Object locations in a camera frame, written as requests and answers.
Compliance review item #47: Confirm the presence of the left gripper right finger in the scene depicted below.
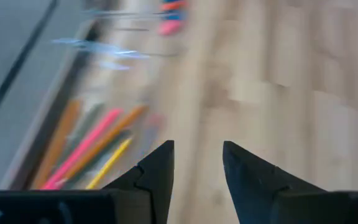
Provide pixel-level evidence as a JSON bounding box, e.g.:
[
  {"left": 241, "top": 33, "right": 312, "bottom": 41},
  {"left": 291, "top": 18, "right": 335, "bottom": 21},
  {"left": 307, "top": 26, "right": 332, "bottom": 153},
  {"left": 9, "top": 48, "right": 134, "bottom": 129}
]
[{"left": 222, "top": 140, "right": 358, "bottom": 224}]

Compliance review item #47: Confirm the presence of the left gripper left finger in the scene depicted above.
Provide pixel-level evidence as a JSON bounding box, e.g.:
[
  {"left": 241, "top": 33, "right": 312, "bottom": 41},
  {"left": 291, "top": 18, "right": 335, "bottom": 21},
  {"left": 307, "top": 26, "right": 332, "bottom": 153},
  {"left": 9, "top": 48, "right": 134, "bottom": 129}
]
[{"left": 0, "top": 139, "right": 175, "bottom": 224}]

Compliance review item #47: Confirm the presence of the yellow pencil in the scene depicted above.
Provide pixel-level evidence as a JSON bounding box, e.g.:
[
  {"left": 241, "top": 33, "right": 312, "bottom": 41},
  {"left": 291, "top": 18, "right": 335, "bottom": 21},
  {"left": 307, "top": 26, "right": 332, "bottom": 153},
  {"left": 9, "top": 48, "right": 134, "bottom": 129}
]
[{"left": 85, "top": 136, "right": 134, "bottom": 190}]

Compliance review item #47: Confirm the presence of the orange pencil pink eraser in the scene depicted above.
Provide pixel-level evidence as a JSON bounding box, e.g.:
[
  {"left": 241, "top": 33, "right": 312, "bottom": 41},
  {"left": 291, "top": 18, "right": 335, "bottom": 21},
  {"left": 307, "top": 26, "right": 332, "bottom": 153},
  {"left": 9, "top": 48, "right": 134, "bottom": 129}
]
[
  {"left": 30, "top": 99, "right": 83, "bottom": 190},
  {"left": 63, "top": 105, "right": 149, "bottom": 182}
]

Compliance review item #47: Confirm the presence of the blue eraser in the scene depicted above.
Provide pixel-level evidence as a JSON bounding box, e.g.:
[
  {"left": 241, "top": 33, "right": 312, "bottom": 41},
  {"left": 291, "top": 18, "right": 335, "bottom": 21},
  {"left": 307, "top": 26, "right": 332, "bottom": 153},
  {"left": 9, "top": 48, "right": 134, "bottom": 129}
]
[{"left": 163, "top": 11, "right": 186, "bottom": 21}]

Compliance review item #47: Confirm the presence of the green pencil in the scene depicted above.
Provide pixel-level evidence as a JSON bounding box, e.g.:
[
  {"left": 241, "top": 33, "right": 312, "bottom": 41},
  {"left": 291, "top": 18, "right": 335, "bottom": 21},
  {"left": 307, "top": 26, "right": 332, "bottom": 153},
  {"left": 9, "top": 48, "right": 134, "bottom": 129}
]
[{"left": 57, "top": 103, "right": 105, "bottom": 170}]

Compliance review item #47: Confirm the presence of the clear plastic bin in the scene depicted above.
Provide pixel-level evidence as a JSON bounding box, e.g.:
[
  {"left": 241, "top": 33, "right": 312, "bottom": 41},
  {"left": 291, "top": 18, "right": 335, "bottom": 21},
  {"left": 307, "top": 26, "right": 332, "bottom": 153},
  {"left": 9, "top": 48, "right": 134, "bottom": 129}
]
[
  {"left": 81, "top": 0, "right": 190, "bottom": 60},
  {"left": 1, "top": 37, "right": 180, "bottom": 191}
]

